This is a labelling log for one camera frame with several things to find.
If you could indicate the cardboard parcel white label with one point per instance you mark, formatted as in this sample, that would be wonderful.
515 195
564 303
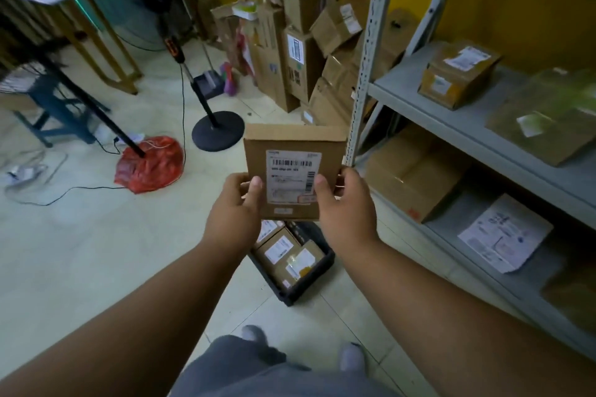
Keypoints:
291 168

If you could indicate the pile of cardboard boxes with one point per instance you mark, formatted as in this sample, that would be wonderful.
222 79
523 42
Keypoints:
302 38

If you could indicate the person's left shoe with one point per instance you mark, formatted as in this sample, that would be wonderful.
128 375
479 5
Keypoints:
254 334

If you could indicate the black tripod leg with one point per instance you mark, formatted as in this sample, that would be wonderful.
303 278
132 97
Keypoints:
84 94

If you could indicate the person's grey shorts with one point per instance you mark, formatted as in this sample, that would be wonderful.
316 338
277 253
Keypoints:
260 376

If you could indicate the wooden table frame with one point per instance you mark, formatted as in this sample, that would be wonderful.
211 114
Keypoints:
100 43

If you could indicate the black label printer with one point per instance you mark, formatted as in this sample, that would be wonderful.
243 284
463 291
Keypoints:
209 83

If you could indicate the person's right forearm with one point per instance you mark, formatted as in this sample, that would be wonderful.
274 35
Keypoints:
465 317

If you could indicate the person's left hand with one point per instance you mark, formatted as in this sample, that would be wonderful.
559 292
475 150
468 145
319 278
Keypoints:
233 220

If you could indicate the person's right hand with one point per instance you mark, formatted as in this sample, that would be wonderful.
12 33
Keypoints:
347 215

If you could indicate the cardboard box with labels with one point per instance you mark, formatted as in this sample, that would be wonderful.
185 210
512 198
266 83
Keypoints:
456 73

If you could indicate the black plastic crate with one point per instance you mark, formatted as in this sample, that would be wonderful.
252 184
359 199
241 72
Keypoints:
298 266

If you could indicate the person's left thumb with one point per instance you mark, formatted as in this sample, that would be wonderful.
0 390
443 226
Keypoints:
254 192

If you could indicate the person's shoe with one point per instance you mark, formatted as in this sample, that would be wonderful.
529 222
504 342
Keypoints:
254 334
352 357

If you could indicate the taped small cardboard parcel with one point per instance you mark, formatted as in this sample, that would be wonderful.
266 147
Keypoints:
300 264

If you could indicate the white printed paper sheet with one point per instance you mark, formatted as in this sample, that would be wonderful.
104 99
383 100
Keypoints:
505 233

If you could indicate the white power strip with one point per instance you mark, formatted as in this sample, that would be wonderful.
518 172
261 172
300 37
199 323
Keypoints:
23 174

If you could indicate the black standing fan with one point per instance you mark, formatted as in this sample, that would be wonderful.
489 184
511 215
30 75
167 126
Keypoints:
153 6

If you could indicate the person's left forearm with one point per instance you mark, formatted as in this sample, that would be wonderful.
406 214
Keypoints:
121 317

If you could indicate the grey metal shelving rack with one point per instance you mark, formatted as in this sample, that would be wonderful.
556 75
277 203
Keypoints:
465 141

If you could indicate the red plastic bag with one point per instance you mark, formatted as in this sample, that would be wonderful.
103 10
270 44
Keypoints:
150 164

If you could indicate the person's right shoe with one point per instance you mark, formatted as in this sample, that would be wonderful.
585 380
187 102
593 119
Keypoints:
352 357

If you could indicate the person's right thumb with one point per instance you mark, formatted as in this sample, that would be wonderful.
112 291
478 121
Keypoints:
322 194

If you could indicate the blue plastic stool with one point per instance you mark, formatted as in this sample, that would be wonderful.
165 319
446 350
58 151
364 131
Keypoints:
51 103

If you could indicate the flat brown padded envelope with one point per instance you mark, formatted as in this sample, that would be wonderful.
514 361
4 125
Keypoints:
549 117

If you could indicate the large plain cardboard box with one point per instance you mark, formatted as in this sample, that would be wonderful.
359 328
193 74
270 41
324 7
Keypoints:
414 173

